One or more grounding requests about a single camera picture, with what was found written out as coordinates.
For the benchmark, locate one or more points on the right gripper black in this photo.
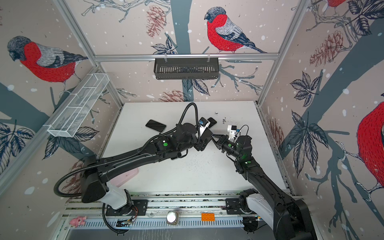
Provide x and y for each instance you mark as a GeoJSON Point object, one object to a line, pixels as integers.
{"type": "Point", "coordinates": [223, 138]}

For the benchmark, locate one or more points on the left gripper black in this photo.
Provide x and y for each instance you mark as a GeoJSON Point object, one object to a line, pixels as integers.
{"type": "Point", "coordinates": [203, 143]}

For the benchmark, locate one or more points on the black phone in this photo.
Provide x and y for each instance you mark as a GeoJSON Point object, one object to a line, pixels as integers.
{"type": "Point", "coordinates": [156, 126]}
{"type": "Point", "coordinates": [212, 122]}

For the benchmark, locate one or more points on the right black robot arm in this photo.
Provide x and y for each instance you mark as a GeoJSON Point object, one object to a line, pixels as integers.
{"type": "Point", "coordinates": [289, 219]}

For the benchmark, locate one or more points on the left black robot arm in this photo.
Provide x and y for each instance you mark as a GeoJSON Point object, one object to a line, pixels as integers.
{"type": "Point", "coordinates": [96, 175]}

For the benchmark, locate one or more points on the pink phone case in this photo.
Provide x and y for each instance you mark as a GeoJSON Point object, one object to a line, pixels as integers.
{"type": "Point", "coordinates": [121, 179]}

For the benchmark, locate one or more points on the orange toy brick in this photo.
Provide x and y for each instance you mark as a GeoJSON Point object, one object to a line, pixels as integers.
{"type": "Point", "coordinates": [207, 217]}

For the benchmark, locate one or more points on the round silver button light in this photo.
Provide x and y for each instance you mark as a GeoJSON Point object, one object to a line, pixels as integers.
{"type": "Point", "coordinates": [172, 218]}

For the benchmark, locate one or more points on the pink plush toy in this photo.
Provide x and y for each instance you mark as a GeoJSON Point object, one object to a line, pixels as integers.
{"type": "Point", "coordinates": [79, 221]}

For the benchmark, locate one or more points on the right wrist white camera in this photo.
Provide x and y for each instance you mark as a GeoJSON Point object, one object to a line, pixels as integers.
{"type": "Point", "coordinates": [233, 132]}

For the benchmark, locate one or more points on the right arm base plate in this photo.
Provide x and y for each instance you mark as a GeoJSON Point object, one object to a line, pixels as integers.
{"type": "Point", "coordinates": [233, 207]}

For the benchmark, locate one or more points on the black wall basket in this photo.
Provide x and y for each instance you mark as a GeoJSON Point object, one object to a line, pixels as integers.
{"type": "Point", "coordinates": [186, 69]}

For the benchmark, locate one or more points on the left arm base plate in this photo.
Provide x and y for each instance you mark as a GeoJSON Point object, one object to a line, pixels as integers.
{"type": "Point", "coordinates": [133, 208]}

